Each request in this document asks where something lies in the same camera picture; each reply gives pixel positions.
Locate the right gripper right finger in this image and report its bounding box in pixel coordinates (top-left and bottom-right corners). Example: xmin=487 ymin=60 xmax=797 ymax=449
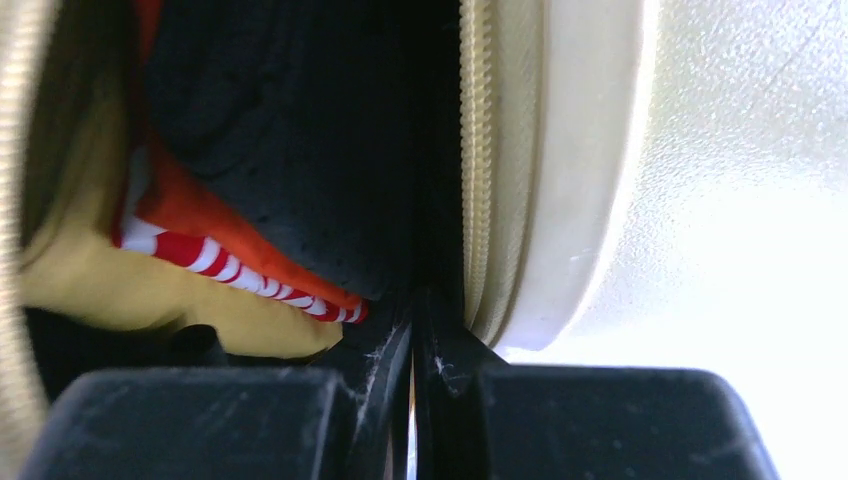
xmin=411 ymin=290 xmax=777 ymax=480

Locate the dark navy fabric item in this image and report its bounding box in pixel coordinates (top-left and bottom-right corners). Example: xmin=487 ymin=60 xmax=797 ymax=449
xmin=145 ymin=1 xmax=413 ymax=300

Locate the yellow hard-shell suitcase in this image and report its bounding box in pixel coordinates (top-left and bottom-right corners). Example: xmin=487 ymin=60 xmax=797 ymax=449
xmin=1 ymin=1 xmax=847 ymax=479

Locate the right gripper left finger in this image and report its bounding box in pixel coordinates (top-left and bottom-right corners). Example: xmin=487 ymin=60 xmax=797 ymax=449
xmin=21 ymin=295 xmax=411 ymax=479

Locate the red white striped garment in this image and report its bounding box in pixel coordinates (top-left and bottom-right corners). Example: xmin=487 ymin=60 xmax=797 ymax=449
xmin=119 ymin=1 xmax=370 ymax=322

